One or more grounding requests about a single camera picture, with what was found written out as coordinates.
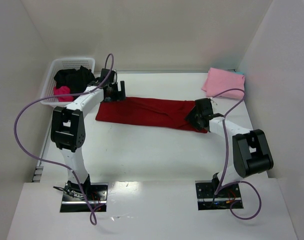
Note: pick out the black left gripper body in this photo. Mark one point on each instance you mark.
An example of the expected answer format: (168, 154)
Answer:
(117, 93)

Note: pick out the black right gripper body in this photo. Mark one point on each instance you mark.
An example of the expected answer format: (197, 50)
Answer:
(196, 117)

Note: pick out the dark red t shirt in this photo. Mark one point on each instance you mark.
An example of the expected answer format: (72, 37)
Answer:
(149, 112)

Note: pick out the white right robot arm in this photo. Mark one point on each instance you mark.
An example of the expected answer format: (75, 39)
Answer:
(247, 151)

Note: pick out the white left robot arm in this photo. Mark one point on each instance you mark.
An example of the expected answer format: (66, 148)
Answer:
(68, 127)

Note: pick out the black t shirt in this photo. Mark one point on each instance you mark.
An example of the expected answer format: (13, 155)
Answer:
(76, 80)

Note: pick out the folded pink t shirt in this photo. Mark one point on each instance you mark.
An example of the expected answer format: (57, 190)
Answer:
(219, 80)

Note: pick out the magenta t shirt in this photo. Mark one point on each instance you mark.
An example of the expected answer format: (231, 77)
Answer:
(63, 94)

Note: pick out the white plastic basket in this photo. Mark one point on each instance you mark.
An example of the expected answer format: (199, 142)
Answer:
(62, 64)

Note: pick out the folded teal t shirt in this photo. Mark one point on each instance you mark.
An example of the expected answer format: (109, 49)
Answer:
(239, 73)

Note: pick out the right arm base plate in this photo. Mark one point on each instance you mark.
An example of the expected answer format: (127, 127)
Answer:
(226, 198)

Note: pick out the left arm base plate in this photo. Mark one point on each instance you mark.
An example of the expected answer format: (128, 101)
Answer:
(73, 201)

